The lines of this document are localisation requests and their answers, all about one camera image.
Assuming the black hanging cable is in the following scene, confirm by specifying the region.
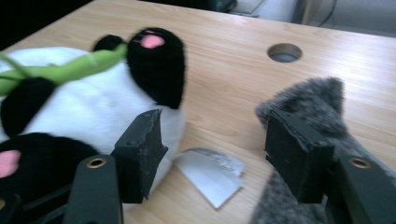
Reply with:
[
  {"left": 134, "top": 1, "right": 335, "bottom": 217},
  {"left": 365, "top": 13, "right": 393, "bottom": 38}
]
[{"left": 317, "top": 0, "right": 339, "bottom": 28}]

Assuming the grey fuzzy sock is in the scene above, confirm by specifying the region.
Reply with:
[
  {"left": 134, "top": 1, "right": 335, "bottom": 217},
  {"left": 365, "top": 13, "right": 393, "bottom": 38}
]
[{"left": 248, "top": 77, "right": 396, "bottom": 224}]

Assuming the panda plush toy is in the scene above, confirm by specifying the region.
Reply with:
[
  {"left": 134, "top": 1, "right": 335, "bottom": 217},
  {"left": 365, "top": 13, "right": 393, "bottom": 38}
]
[{"left": 0, "top": 27, "right": 247, "bottom": 224}]

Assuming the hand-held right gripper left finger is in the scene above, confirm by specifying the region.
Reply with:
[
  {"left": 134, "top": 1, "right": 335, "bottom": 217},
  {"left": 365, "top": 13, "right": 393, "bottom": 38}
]
[{"left": 110, "top": 108, "right": 169, "bottom": 204}]

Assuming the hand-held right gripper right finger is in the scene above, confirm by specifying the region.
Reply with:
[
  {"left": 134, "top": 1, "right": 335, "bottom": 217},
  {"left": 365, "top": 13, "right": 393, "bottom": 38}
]
[{"left": 263, "top": 108, "right": 335, "bottom": 204}]

